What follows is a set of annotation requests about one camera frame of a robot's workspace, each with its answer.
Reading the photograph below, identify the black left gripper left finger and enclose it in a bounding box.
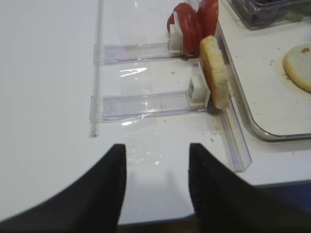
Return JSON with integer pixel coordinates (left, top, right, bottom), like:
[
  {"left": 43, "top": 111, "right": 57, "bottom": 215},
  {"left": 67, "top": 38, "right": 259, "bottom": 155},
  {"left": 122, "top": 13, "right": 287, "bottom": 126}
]
[{"left": 0, "top": 144, "right": 127, "bottom": 233}]

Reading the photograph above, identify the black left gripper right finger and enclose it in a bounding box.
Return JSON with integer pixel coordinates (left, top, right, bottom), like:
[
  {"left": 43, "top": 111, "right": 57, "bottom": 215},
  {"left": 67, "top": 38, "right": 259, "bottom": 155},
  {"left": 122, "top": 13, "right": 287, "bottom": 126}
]
[{"left": 189, "top": 143, "right": 311, "bottom": 233}]

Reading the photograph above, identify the clear plastic salad box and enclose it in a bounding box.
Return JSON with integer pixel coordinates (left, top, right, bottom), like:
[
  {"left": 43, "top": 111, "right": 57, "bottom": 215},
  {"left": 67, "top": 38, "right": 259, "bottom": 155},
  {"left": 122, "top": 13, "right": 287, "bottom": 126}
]
[{"left": 228, "top": 0, "right": 311, "bottom": 30}]

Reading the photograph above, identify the clear track under bread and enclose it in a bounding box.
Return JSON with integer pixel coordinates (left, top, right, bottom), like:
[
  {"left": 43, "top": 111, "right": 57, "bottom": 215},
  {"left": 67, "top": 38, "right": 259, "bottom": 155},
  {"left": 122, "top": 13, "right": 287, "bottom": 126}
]
[{"left": 89, "top": 90, "right": 210, "bottom": 124}]

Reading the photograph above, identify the white pusher behind bread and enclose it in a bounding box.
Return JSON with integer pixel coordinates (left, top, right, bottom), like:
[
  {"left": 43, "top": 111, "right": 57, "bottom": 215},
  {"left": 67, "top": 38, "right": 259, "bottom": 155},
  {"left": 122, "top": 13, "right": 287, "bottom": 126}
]
[{"left": 187, "top": 62, "right": 210, "bottom": 109}]

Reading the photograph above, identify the upright bread slice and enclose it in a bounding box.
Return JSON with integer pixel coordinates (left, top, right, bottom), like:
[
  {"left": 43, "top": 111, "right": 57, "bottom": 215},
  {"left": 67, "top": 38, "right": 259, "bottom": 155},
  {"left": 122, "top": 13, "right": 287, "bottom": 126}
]
[{"left": 200, "top": 35, "right": 229, "bottom": 110}]

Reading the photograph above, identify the inner tomato slice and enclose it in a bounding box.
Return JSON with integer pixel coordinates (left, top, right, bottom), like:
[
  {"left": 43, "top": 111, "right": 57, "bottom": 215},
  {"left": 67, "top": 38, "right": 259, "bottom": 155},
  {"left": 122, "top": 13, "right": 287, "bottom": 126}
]
[{"left": 197, "top": 0, "right": 219, "bottom": 37}]

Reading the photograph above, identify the metal serving tray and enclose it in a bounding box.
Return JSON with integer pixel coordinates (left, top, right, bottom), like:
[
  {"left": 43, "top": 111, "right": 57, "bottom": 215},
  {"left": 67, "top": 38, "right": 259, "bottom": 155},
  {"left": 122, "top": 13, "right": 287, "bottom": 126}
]
[{"left": 219, "top": 0, "right": 311, "bottom": 140}]

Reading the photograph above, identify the clear track under tomatoes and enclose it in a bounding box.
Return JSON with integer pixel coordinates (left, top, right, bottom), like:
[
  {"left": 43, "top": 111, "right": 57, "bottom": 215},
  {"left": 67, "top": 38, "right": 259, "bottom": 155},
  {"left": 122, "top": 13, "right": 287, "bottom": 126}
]
[{"left": 93, "top": 43, "right": 184, "bottom": 66}]

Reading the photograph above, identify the bun base on tray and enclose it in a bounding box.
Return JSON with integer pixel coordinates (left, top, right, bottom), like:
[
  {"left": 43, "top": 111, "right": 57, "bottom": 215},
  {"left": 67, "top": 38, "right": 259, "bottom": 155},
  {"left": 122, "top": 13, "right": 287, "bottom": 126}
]
[{"left": 283, "top": 43, "right": 311, "bottom": 93}]

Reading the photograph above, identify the white pusher behind tomatoes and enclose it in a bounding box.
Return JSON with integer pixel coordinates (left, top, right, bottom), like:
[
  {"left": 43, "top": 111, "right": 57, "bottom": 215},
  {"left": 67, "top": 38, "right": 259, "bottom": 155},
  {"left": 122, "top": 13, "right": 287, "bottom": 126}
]
[{"left": 167, "top": 11, "right": 183, "bottom": 53}]

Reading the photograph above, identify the clear rail left of tray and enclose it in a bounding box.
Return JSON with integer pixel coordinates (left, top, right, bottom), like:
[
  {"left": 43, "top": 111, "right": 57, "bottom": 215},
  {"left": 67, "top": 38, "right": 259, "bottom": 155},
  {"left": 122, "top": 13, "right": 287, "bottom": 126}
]
[{"left": 189, "top": 0, "right": 252, "bottom": 173}]

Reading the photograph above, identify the clear rail far left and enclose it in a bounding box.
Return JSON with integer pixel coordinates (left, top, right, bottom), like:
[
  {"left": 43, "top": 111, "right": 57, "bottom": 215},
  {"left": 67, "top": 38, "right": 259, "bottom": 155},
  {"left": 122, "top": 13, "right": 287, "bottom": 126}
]
[{"left": 89, "top": 0, "right": 104, "bottom": 138}]

